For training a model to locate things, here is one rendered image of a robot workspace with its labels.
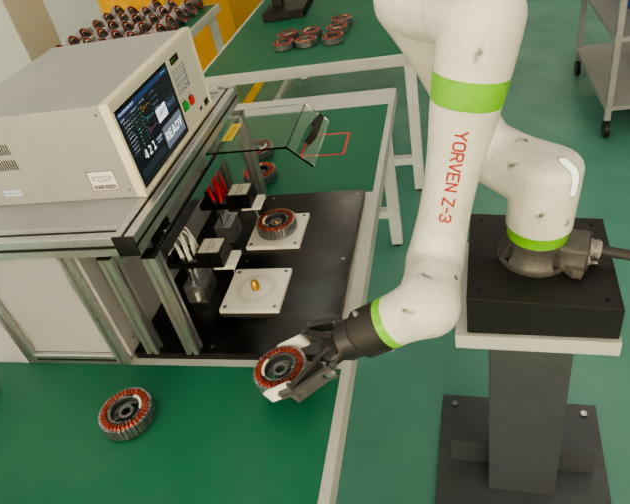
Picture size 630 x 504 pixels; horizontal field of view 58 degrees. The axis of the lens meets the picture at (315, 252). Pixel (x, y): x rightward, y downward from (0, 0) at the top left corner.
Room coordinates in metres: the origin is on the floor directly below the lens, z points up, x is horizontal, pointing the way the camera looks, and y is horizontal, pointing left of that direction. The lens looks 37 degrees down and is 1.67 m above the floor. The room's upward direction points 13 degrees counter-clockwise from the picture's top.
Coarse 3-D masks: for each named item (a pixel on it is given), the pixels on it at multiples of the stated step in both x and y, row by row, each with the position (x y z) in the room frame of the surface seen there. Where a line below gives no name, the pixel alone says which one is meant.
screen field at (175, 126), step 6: (174, 114) 1.25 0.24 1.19; (180, 114) 1.28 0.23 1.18; (174, 120) 1.24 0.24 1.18; (180, 120) 1.27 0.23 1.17; (168, 126) 1.21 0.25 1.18; (174, 126) 1.23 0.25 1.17; (180, 126) 1.26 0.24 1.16; (168, 132) 1.20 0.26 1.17; (174, 132) 1.22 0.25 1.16; (180, 132) 1.25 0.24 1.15; (168, 138) 1.19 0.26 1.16; (174, 138) 1.21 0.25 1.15; (168, 144) 1.18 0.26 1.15
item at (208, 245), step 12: (204, 240) 1.13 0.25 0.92; (216, 240) 1.11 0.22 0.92; (204, 252) 1.08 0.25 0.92; (216, 252) 1.07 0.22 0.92; (228, 252) 1.10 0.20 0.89; (240, 252) 1.11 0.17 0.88; (168, 264) 1.10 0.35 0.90; (180, 264) 1.09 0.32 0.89; (192, 264) 1.08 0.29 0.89; (204, 264) 1.07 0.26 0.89; (216, 264) 1.06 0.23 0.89; (228, 264) 1.06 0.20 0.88; (192, 276) 1.10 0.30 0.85
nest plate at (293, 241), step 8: (296, 216) 1.35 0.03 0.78; (304, 216) 1.34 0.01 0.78; (304, 224) 1.30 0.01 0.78; (256, 232) 1.32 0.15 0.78; (296, 232) 1.27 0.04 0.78; (304, 232) 1.28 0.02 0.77; (256, 240) 1.28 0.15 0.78; (264, 240) 1.27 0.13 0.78; (272, 240) 1.26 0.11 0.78; (280, 240) 1.25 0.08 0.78; (288, 240) 1.24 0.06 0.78; (296, 240) 1.23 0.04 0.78; (248, 248) 1.26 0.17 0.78; (256, 248) 1.25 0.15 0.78; (264, 248) 1.24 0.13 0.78; (272, 248) 1.23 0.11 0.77; (280, 248) 1.23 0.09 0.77; (288, 248) 1.22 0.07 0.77; (296, 248) 1.21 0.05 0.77
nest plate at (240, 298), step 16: (240, 272) 1.15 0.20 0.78; (256, 272) 1.14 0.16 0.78; (272, 272) 1.12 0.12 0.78; (288, 272) 1.11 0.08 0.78; (240, 288) 1.09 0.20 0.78; (272, 288) 1.06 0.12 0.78; (224, 304) 1.04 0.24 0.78; (240, 304) 1.03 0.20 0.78; (256, 304) 1.02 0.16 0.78; (272, 304) 1.00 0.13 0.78
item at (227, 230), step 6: (228, 216) 1.36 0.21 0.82; (234, 216) 1.36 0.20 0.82; (228, 222) 1.33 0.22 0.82; (234, 222) 1.34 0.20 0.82; (240, 222) 1.37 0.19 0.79; (216, 228) 1.32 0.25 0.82; (222, 228) 1.31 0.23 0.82; (228, 228) 1.31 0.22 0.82; (234, 228) 1.33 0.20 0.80; (240, 228) 1.36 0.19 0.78; (216, 234) 1.32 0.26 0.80; (222, 234) 1.32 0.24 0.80; (228, 234) 1.31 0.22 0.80; (234, 234) 1.32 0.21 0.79; (228, 240) 1.31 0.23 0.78; (234, 240) 1.31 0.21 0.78
